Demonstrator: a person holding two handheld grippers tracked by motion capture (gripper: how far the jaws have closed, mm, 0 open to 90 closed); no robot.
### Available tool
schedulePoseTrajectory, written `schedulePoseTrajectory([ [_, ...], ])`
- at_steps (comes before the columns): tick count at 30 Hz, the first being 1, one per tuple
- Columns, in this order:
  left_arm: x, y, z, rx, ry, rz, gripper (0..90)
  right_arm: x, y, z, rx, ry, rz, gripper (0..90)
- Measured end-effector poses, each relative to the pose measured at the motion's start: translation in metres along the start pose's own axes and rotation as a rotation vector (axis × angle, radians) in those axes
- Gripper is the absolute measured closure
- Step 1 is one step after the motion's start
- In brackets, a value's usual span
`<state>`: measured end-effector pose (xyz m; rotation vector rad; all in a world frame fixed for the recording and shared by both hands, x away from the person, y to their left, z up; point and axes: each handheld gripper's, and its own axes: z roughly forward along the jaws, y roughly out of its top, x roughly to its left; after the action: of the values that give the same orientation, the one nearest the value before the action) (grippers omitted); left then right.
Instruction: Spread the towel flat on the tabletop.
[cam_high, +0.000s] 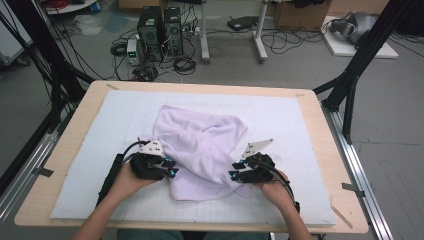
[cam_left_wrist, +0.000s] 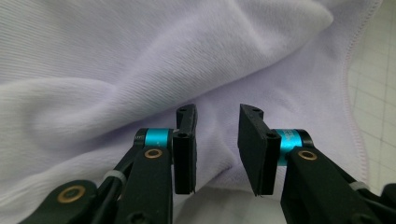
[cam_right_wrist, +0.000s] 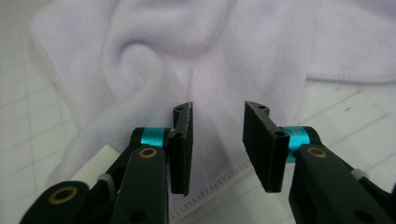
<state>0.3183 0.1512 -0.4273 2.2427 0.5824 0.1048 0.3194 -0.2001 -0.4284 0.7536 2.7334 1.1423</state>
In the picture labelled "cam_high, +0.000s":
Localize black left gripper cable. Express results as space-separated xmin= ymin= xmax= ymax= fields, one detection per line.
xmin=95 ymin=139 xmax=152 ymax=208

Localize white grid mat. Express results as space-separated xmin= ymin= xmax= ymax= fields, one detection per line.
xmin=49 ymin=89 xmax=336 ymax=225

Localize flat black device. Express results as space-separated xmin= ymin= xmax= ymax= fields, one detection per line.
xmin=226 ymin=15 xmax=259 ymax=32

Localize lilac towel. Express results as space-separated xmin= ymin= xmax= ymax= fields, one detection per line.
xmin=139 ymin=104 xmax=253 ymax=202

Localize large black computer tower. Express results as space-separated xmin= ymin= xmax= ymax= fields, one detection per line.
xmin=136 ymin=5 xmax=165 ymax=63

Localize round white table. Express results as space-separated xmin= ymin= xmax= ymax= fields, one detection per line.
xmin=44 ymin=0 xmax=98 ymax=16

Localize aluminium rail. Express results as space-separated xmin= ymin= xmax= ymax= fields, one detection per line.
xmin=321 ymin=103 xmax=396 ymax=240
xmin=0 ymin=109 xmax=73 ymax=228

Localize clear plastic bag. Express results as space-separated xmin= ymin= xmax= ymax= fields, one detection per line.
xmin=73 ymin=14 xmax=104 ymax=37

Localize white floor board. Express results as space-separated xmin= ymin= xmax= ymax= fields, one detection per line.
xmin=321 ymin=15 xmax=400 ymax=60

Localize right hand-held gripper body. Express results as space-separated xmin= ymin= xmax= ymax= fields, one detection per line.
xmin=241 ymin=138 xmax=277 ymax=184

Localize white metal desk frame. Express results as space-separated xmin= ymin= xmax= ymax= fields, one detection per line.
xmin=199 ymin=0 xmax=270 ymax=65

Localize white power supply unit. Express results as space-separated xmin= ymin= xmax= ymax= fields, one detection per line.
xmin=126 ymin=38 xmax=141 ymax=66

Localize person's left hand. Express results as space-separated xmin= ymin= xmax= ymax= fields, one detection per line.
xmin=106 ymin=162 xmax=158 ymax=204

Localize large cardboard box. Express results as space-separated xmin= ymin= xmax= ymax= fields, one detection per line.
xmin=273 ymin=0 xmax=333 ymax=33

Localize slim black computer tower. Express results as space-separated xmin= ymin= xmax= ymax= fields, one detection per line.
xmin=163 ymin=6 xmax=184 ymax=56

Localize person's right hand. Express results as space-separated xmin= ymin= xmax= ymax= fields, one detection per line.
xmin=254 ymin=170 xmax=293 ymax=209

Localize black metal frame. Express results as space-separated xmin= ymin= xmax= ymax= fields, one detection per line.
xmin=0 ymin=0 xmax=96 ymax=198
xmin=312 ymin=0 xmax=424 ymax=145

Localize grey rounded device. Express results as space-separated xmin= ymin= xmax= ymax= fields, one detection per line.
xmin=329 ymin=10 xmax=379 ymax=45

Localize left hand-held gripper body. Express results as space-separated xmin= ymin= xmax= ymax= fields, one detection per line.
xmin=129 ymin=139 xmax=168 ymax=181

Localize loose black floor cables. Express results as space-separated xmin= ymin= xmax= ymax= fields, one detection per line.
xmin=260 ymin=28 xmax=325 ymax=55

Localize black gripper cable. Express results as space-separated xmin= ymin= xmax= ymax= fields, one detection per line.
xmin=95 ymin=139 xmax=152 ymax=208
xmin=266 ymin=162 xmax=301 ymax=214

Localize small coil of black cable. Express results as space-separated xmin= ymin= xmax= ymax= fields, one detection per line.
xmin=109 ymin=41 xmax=129 ymax=58

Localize white case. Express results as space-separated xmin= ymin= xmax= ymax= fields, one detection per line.
xmin=0 ymin=19 xmax=34 ymax=67

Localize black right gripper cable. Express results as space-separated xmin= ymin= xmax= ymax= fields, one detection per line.
xmin=266 ymin=162 xmax=301 ymax=214

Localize black tape strip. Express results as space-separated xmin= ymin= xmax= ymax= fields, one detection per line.
xmin=341 ymin=182 xmax=366 ymax=198
xmin=32 ymin=167 xmax=55 ymax=178

